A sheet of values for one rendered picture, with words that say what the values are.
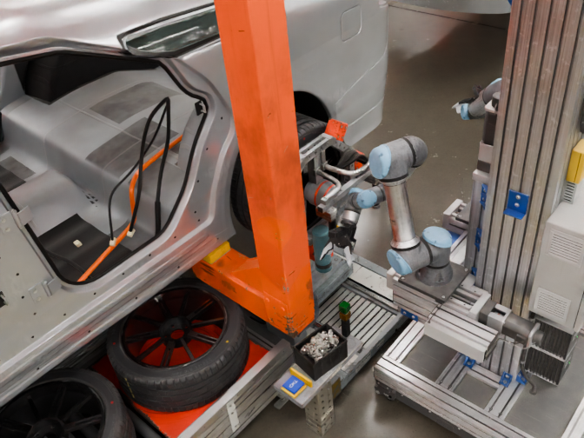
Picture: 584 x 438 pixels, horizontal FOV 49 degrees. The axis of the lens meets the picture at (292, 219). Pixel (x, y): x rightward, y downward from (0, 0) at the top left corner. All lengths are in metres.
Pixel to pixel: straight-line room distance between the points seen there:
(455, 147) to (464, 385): 2.33
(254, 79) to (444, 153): 3.01
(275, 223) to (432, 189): 2.28
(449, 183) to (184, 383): 2.52
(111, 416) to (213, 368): 0.47
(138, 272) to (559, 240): 1.68
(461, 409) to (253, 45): 1.86
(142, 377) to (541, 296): 1.71
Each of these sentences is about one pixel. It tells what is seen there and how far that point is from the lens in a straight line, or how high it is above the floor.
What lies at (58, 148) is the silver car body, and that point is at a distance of 3.69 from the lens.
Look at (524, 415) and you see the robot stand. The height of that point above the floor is 0.21.
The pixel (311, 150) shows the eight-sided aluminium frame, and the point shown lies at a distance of 2.97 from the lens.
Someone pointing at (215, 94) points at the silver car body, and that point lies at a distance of 2.76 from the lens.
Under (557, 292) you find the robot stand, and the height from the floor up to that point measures 0.92.
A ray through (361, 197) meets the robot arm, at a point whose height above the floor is 1.09.
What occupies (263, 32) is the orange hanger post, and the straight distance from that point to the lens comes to 2.08.
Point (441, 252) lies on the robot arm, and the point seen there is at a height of 1.00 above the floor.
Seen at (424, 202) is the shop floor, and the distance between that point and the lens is 4.46.
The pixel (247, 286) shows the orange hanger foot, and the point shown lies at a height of 0.68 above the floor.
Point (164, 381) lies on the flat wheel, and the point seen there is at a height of 0.50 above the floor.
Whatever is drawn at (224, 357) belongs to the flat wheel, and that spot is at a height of 0.49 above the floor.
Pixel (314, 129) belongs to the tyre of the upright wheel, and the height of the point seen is 1.15.
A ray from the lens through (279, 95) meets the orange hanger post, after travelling 2.20.
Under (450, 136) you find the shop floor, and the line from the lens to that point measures 5.15.
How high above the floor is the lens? 2.76
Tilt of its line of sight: 39 degrees down
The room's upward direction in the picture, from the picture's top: 7 degrees counter-clockwise
